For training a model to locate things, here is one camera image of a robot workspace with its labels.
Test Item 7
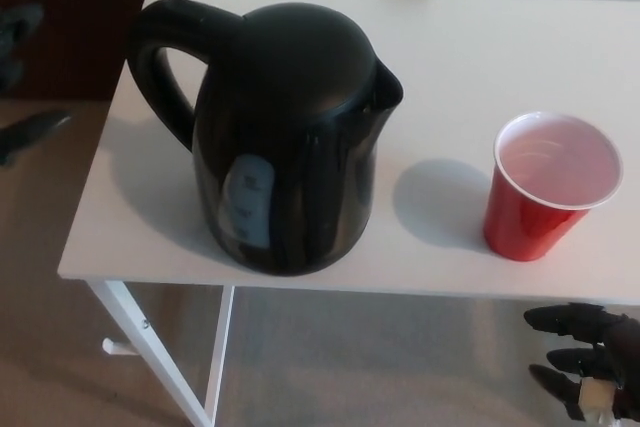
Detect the black electric kettle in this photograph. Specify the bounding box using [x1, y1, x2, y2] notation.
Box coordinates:
[125, 0, 405, 278]

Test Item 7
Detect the red plastic cup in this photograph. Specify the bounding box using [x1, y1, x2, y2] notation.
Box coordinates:
[482, 112, 625, 263]

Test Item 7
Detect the white metal-frame table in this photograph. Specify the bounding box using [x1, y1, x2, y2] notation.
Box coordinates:
[57, 0, 640, 427]

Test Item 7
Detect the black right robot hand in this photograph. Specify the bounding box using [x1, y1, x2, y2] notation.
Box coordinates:
[522, 302, 640, 423]

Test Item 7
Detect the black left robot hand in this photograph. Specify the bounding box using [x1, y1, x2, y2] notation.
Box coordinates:
[0, 2, 74, 168]

